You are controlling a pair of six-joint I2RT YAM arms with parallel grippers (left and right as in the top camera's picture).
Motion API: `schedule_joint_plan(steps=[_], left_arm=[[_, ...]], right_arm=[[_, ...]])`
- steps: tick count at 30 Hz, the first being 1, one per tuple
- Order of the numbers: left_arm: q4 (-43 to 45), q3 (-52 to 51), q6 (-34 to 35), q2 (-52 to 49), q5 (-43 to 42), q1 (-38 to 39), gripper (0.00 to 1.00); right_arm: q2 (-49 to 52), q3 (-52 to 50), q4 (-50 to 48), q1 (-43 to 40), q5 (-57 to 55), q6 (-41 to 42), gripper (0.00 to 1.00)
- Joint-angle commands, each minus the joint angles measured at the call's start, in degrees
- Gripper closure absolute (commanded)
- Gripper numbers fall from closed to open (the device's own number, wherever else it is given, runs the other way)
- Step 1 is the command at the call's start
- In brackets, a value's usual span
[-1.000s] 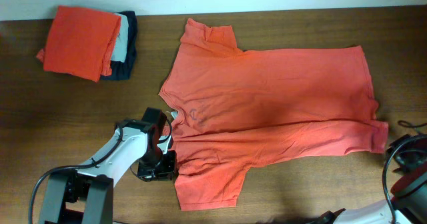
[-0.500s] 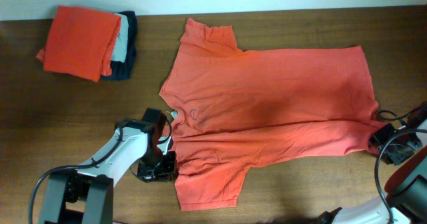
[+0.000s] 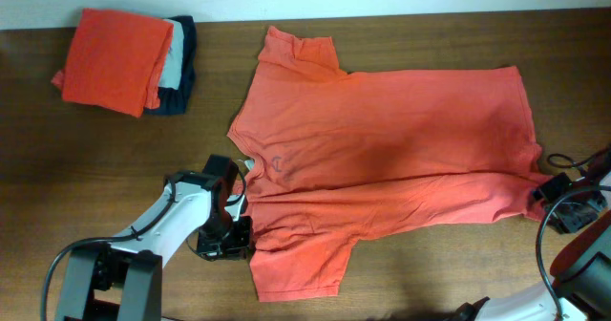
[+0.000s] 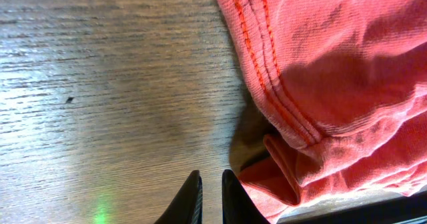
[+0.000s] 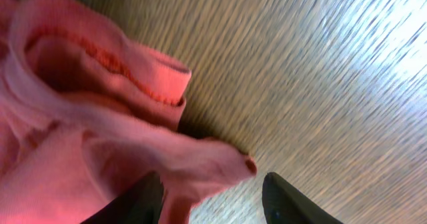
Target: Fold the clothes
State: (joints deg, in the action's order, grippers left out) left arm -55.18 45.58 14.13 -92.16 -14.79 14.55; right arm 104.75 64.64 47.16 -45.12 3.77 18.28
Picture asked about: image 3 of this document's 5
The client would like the folded navy garment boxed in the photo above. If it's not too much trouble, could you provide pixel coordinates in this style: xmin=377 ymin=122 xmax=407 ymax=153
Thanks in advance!
xmin=144 ymin=15 xmax=198 ymax=116

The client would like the folded grey garment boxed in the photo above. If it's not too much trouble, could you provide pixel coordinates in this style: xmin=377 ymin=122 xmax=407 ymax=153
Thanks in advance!
xmin=158 ymin=19 xmax=184 ymax=90

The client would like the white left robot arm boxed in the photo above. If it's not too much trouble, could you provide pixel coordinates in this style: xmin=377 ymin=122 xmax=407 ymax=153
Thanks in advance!
xmin=50 ymin=155 xmax=252 ymax=321

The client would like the orange t-shirt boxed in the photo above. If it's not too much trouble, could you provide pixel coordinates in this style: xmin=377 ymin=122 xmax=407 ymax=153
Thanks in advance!
xmin=228 ymin=27 xmax=546 ymax=302

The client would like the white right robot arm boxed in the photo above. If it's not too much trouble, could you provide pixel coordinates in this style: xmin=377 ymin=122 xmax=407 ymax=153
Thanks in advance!
xmin=448 ymin=147 xmax=610 ymax=321

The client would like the folded orange shirt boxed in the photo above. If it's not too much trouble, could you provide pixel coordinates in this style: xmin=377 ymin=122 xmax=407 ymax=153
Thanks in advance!
xmin=52 ymin=9 xmax=174 ymax=118

